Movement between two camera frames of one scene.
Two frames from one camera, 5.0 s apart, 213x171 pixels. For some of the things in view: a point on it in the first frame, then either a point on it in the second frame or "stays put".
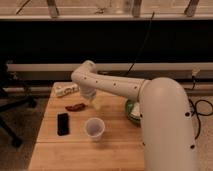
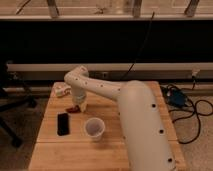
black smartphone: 63,124 stays put
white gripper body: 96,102 to 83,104
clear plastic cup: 95,128 stays put
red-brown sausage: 76,107 stays put
